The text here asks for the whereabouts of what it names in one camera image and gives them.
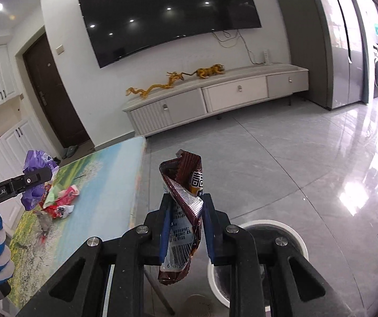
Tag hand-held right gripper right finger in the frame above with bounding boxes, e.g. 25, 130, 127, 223
201, 192, 366, 317

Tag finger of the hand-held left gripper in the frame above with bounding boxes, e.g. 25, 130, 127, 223
9, 167, 54, 196

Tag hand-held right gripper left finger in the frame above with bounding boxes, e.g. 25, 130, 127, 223
17, 193, 171, 317

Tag purple plastic wrapper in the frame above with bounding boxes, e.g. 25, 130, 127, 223
21, 150, 59, 211

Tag brown snack wrapper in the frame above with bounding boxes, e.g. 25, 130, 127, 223
158, 150, 206, 285

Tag white round bin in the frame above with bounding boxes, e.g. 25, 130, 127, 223
207, 220, 309, 308

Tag green and white wrapper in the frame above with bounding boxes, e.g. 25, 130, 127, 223
41, 185, 64, 208

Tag white floor cabinets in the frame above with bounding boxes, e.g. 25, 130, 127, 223
0, 117, 59, 235

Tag pink and red wrapper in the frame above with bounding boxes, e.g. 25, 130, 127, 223
58, 185, 80, 206

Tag red and white wrapper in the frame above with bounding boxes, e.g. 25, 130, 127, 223
42, 204, 75, 220

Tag grey crumpled wrapper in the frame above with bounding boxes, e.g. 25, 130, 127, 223
33, 209, 56, 232

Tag grey slippers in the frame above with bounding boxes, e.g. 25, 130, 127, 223
62, 144, 81, 159

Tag landscape print table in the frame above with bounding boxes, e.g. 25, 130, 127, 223
2, 135, 176, 317

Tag dark brown door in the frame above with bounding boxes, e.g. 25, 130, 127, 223
23, 34, 92, 149

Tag white television cabinet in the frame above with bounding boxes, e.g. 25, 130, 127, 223
122, 63, 309, 138

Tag golden dragon figurine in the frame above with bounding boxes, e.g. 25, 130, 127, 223
126, 71, 185, 100

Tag golden tiger figurine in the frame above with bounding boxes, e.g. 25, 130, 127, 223
194, 63, 227, 80

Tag grey refrigerator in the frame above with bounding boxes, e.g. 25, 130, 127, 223
303, 0, 375, 111

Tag white television cable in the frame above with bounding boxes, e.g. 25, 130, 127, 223
212, 29, 265, 65

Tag black wall television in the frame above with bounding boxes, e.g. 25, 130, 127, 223
77, 0, 262, 69

